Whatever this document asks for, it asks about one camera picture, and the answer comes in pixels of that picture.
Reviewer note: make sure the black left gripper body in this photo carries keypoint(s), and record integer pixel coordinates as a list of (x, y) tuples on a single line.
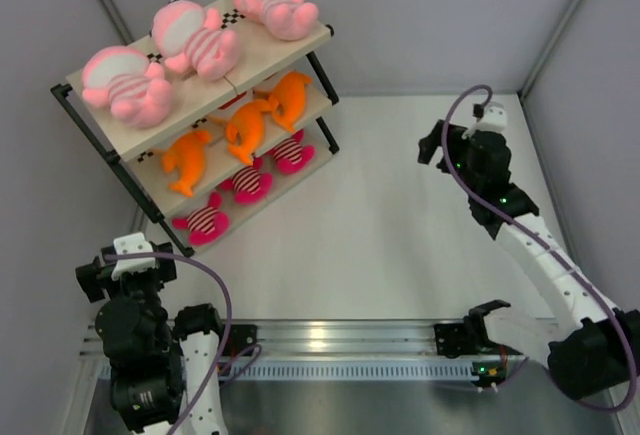
[(97, 281)]

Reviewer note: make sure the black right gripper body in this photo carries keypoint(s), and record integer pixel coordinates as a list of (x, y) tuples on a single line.
[(458, 152)]

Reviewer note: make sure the large orange plush whale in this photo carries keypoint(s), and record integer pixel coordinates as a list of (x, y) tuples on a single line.
[(187, 156)]

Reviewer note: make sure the hot pink bear with glasses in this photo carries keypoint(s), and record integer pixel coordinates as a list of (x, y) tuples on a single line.
[(249, 185)]

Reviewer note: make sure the small orange plush whale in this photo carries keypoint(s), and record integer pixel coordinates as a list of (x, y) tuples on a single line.
[(245, 130)]

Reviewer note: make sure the light pink plush bear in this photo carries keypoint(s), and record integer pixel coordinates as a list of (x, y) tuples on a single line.
[(288, 20), (124, 81), (190, 37)]

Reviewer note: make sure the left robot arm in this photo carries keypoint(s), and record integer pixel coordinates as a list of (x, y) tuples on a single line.
[(160, 366)]

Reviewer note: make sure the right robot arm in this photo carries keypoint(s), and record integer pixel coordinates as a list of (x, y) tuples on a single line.
[(593, 344)]

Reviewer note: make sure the orange plush whale on shelf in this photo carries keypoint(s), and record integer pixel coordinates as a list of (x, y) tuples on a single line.
[(287, 99)]

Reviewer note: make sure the hot pink striped plush bear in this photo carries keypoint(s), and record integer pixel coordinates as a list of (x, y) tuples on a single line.
[(206, 224)]

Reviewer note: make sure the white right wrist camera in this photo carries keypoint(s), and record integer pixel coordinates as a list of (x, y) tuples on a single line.
[(490, 117)]

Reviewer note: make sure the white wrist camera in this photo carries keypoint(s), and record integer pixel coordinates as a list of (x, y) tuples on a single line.
[(129, 254), (490, 117)]

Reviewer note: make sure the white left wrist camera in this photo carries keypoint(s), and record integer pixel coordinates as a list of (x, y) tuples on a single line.
[(129, 254)]

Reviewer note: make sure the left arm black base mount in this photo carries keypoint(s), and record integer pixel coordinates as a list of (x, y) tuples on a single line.
[(241, 336)]

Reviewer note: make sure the white slotted cable duct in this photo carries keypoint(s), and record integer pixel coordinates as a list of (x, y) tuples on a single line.
[(365, 370)]

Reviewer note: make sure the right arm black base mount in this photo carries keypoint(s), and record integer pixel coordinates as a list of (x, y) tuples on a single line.
[(458, 339)]

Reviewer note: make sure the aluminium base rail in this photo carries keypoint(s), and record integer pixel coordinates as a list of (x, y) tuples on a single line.
[(347, 338)]

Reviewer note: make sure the beige three-tier black-frame shelf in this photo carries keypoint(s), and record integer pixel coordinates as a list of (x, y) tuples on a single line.
[(264, 61)]

